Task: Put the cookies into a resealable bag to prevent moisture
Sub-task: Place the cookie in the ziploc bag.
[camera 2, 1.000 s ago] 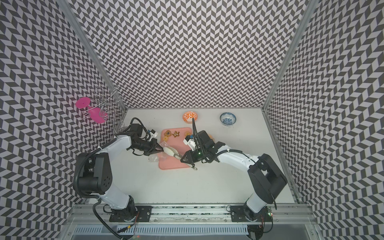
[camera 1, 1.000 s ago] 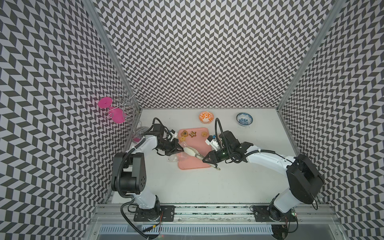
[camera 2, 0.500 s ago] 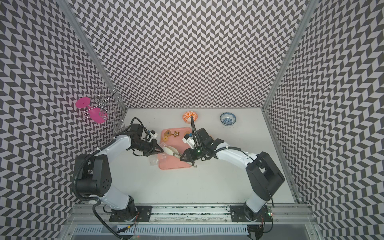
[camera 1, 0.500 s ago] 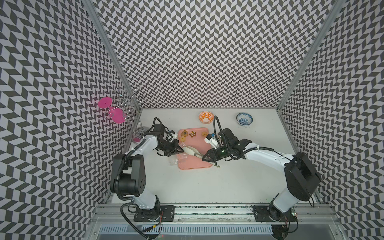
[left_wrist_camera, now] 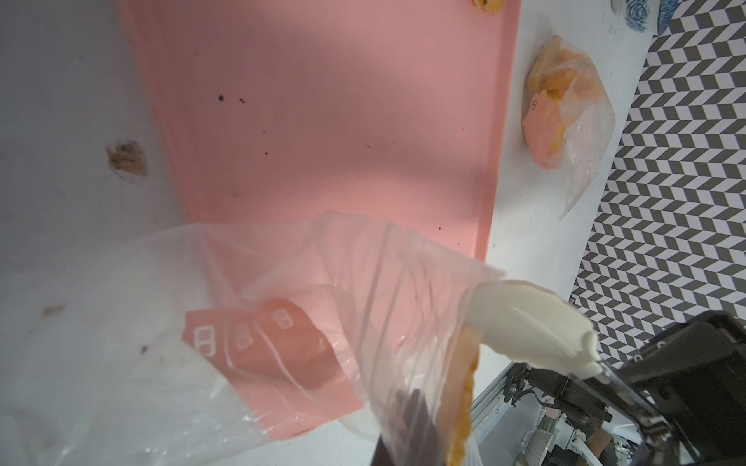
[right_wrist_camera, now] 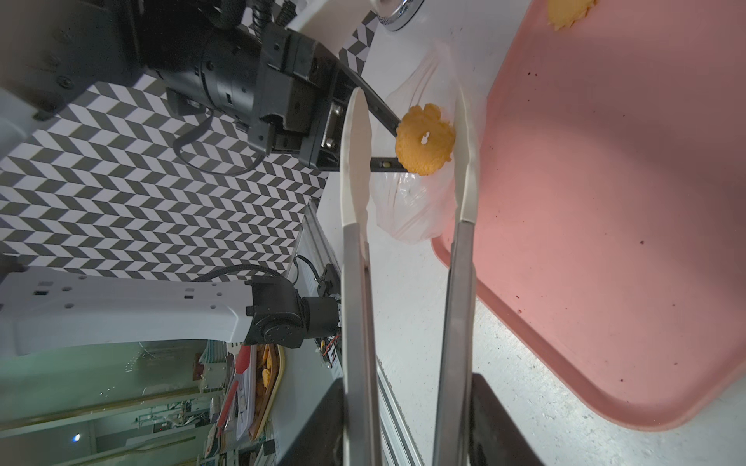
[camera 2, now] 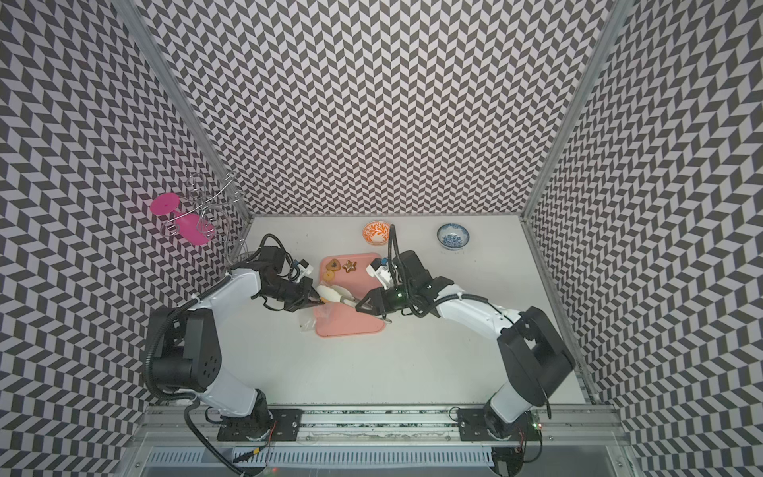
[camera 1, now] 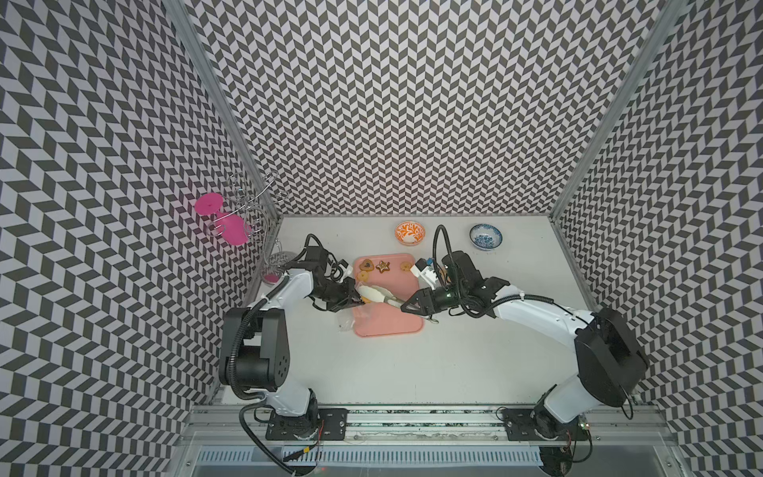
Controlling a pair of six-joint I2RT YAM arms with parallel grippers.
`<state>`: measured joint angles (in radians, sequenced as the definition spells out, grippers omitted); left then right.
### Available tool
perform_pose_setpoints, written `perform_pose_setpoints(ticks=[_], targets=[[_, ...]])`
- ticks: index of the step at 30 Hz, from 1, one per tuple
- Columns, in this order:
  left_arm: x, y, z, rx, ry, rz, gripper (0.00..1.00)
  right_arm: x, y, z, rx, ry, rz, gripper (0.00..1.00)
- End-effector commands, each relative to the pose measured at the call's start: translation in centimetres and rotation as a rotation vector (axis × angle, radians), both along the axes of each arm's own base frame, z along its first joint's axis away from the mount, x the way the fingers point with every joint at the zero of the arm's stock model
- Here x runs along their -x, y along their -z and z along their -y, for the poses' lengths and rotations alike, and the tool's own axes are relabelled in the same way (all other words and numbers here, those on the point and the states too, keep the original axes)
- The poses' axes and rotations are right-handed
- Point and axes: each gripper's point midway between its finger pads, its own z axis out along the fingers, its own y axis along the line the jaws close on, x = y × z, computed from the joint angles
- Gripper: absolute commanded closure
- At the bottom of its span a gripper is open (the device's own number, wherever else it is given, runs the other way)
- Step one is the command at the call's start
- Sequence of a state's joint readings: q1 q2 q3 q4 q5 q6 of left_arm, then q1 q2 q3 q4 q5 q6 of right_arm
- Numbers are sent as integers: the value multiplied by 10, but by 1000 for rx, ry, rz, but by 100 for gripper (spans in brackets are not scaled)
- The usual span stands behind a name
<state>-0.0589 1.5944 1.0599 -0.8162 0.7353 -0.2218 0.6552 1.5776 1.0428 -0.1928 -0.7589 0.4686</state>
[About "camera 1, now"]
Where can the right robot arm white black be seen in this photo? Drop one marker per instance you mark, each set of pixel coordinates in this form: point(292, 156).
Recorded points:
point(610, 362)

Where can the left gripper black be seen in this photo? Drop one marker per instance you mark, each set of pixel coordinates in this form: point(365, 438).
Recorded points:
point(347, 300)

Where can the heart chocolate cookie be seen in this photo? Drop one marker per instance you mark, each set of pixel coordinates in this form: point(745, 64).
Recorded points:
point(367, 265)

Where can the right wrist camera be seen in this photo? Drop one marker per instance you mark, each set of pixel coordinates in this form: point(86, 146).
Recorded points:
point(424, 271)

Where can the clear bag with pink contents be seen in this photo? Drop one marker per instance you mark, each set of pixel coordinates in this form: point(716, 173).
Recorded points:
point(345, 318)

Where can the pink stemmed glass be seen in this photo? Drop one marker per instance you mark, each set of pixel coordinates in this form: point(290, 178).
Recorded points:
point(228, 226)

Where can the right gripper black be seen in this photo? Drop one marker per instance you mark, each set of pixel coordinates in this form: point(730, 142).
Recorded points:
point(426, 297)

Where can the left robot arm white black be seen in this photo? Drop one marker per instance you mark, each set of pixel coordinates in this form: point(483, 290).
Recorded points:
point(255, 351)

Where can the pink plastic tray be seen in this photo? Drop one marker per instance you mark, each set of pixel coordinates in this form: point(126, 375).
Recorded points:
point(379, 319)

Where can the star iced cookie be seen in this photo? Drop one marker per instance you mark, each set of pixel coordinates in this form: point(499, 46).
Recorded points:
point(383, 266)

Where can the orange patterned bowl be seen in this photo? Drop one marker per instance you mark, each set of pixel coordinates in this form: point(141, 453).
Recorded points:
point(410, 233)

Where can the blue patterned bowl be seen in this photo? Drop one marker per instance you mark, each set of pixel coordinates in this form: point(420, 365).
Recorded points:
point(485, 237)

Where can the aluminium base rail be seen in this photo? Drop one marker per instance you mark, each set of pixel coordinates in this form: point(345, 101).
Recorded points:
point(477, 440)

